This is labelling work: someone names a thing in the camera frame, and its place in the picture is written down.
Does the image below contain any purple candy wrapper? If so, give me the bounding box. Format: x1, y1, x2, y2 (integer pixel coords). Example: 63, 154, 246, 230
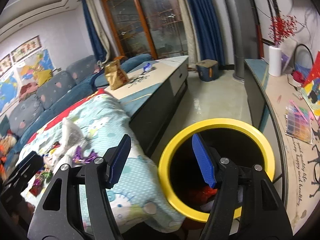
72, 146, 98, 165

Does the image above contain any yellow rimmed black trash bin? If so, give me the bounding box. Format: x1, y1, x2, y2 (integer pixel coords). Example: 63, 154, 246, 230
158, 117, 276, 223

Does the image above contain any white crumpled plastic bag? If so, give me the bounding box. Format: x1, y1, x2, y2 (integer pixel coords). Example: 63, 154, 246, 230
43, 118, 87, 174

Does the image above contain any long coffee table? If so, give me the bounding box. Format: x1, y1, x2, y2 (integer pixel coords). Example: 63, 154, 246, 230
105, 55, 188, 157

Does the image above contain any Hello Kitty patterned blanket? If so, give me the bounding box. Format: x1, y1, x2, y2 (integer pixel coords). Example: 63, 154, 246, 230
15, 89, 186, 234

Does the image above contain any gold snack bag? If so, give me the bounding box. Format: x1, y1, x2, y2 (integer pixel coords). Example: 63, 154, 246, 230
104, 59, 129, 90

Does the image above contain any blue grey sofa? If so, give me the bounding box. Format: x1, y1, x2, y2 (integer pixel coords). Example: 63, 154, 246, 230
4, 54, 150, 168

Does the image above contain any blue candy wrapper on table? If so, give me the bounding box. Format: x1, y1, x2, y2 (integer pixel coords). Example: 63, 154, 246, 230
143, 62, 153, 73

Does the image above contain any pink clothes pile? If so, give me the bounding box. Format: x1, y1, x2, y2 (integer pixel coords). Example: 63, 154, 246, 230
18, 82, 38, 102

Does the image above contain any world map poster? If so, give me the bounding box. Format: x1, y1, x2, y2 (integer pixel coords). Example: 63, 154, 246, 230
1, 71, 20, 113

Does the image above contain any blue storage box on floor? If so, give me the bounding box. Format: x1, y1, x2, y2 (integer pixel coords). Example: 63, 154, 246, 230
196, 59, 220, 82

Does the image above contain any colourful paint palette sheet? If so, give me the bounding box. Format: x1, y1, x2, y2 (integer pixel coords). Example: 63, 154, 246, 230
285, 100, 313, 145

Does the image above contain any China map poster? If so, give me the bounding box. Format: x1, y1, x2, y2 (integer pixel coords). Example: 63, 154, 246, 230
16, 49, 55, 85

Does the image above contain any blue curtain left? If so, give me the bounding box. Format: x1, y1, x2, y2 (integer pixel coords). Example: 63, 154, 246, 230
81, 0, 107, 62

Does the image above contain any blue curtain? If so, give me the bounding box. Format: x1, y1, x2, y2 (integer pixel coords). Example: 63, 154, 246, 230
81, 0, 107, 62
187, 0, 225, 66

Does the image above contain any blue curtain right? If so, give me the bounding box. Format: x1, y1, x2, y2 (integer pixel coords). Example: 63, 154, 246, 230
187, 0, 225, 66

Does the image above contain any wooden framed glass door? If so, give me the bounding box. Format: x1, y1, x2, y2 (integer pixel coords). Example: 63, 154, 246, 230
101, 0, 188, 59

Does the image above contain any white vase with red berries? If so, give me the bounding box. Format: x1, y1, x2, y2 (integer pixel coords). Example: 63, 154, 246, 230
268, 15, 297, 77

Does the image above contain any silver tower air conditioner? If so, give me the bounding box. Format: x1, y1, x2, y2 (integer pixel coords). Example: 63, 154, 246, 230
225, 0, 259, 82

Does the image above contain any framed wall picture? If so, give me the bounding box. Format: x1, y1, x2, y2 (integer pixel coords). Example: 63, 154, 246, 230
11, 36, 42, 63

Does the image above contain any black wire hoop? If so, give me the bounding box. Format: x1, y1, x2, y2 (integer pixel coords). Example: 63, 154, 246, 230
293, 43, 314, 79

